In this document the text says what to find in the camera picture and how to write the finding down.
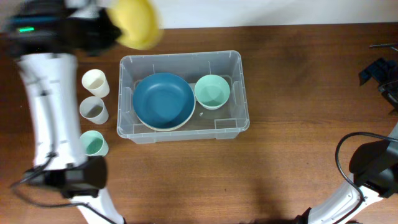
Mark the right black cable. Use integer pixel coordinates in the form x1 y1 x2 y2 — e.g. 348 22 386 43
331 131 398 224

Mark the yellow small bowl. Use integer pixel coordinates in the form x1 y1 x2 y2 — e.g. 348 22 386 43
106 0 163 50

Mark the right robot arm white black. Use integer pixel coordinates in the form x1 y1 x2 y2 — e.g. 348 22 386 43
293 126 397 224

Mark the mint green cup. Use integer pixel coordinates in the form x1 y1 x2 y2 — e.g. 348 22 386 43
80 130 109 157

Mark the dark blue large bowl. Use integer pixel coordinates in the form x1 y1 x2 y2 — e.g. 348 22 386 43
132 73 196 131

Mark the white small bowl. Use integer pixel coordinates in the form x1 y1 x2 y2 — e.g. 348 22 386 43
202 105 222 110

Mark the grey cup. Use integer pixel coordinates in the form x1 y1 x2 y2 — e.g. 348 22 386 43
79 96 109 124

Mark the cream white cup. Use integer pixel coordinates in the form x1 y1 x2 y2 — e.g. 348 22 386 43
81 69 110 98

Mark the clear plastic storage container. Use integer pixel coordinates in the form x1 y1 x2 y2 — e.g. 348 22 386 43
116 50 250 144

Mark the mint green small bowl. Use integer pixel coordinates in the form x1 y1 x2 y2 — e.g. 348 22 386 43
194 75 231 106

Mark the cream large bowl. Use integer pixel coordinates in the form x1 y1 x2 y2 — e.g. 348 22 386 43
137 102 196 132

